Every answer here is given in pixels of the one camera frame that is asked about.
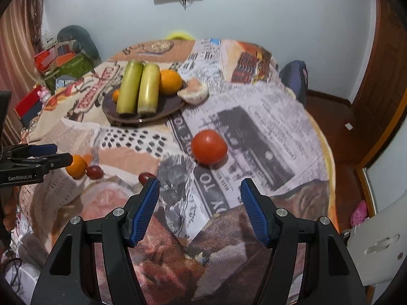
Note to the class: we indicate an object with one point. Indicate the small white floor object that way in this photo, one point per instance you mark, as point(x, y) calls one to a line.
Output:
point(349, 126)

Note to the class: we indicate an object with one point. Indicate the yellow-green corn cob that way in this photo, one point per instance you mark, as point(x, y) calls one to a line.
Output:
point(148, 89)
point(128, 89)

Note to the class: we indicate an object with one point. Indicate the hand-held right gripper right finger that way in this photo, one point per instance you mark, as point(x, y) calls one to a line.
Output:
point(254, 213)

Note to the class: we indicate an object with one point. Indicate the red and navy box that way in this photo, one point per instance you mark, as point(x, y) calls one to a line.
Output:
point(27, 106)

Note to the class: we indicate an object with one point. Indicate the green storage box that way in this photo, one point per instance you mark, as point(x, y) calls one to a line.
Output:
point(74, 68)

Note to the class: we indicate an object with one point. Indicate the striped pink curtain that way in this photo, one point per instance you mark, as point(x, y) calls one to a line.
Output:
point(14, 63)

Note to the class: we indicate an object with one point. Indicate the red gift box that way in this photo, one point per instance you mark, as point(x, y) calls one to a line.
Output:
point(44, 58)

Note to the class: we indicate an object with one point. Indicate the pale peeled pomelo piece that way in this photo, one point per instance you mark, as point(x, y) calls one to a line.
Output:
point(192, 92)

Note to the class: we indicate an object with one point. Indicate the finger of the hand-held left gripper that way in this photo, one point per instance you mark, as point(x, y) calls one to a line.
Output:
point(44, 148)
point(58, 160)

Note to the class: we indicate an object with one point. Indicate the blue backpack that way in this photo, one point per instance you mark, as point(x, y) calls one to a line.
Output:
point(294, 78)

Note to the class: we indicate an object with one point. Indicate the red tomato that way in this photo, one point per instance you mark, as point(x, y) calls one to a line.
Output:
point(209, 147)

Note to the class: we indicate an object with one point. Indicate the brown sheer curtain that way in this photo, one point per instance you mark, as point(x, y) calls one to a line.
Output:
point(33, 16)

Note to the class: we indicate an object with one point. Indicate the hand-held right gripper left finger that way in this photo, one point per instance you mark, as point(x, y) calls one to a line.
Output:
point(146, 209)

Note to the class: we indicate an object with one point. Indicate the dark red grape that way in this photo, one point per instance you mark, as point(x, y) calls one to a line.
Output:
point(146, 176)
point(94, 172)

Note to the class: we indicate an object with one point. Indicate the yellow curved cushion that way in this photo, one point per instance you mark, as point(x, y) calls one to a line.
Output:
point(178, 35)

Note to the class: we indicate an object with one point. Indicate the orange flat box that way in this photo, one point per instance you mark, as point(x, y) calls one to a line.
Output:
point(63, 57)

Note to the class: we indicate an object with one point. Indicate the wooden door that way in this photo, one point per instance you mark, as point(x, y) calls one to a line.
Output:
point(384, 70)

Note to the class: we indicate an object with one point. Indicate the white plastic stool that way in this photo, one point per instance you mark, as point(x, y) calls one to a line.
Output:
point(375, 244)

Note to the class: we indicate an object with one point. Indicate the newspaper print tablecloth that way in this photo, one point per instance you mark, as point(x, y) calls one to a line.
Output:
point(254, 117)

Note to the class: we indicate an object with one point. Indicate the purple-grey round plate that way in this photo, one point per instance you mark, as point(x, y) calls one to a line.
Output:
point(168, 104)

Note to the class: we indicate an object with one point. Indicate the pink small bottle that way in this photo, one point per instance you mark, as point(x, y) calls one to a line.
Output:
point(44, 94)

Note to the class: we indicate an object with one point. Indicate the pink slipper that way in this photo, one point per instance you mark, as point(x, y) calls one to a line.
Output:
point(359, 213)

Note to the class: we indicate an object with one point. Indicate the pile of light clothes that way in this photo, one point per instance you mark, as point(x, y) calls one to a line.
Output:
point(63, 81)

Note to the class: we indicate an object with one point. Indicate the large orange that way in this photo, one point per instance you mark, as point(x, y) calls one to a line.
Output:
point(116, 95)
point(170, 82)

